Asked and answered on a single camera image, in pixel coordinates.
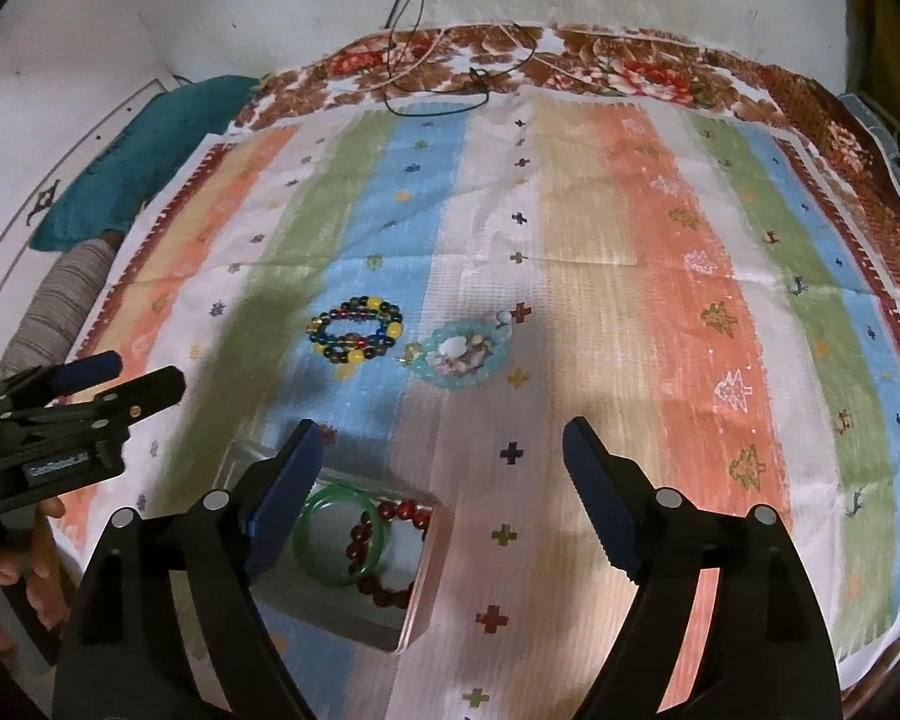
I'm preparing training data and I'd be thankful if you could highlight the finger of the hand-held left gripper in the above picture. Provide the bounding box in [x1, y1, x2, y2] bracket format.
[11, 366, 187, 437]
[0, 351, 123, 421]

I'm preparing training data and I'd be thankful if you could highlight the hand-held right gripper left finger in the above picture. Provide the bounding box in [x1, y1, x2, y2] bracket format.
[51, 420, 325, 720]

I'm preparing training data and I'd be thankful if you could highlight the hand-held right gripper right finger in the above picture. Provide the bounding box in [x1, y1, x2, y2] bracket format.
[561, 416, 845, 720]

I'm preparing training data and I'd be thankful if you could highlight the metal tin box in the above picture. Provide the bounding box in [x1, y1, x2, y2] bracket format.
[214, 439, 451, 655]

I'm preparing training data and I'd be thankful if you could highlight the light blue bead bracelet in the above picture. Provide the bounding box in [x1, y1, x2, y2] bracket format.
[418, 319, 512, 391]
[397, 307, 518, 380]

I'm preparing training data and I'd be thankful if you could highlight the multicolour bead bracelet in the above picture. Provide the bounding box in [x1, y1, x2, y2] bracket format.
[307, 295, 406, 368]

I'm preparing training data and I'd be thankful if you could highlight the person's left hand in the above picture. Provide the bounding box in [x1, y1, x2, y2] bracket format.
[0, 495, 70, 653]

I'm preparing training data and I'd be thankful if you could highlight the green jade bangle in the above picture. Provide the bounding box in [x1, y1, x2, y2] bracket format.
[294, 487, 391, 586]

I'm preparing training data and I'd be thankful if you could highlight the grey striped bolster roll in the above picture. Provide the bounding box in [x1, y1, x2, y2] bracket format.
[0, 240, 121, 383]

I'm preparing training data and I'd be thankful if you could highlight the teal pillow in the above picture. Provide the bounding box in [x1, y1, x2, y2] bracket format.
[28, 75, 260, 254]

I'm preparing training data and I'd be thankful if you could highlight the striped pastel cloth mat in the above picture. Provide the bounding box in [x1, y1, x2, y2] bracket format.
[60, 94, 900, 691]

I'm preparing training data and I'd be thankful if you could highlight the brown floral blanket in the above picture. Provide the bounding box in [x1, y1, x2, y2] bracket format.
[229, 21, 900, 720]

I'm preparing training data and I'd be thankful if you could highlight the grey plastic crate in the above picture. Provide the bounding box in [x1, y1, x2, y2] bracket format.
[836, 90, 900, 241]

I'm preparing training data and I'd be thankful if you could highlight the dark red bead bracelet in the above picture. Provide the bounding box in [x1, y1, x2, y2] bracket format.
[349, 501, 436, 610]

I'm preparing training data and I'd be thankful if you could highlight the black cable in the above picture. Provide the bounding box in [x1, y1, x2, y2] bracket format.
[382, 0, 541, 117]

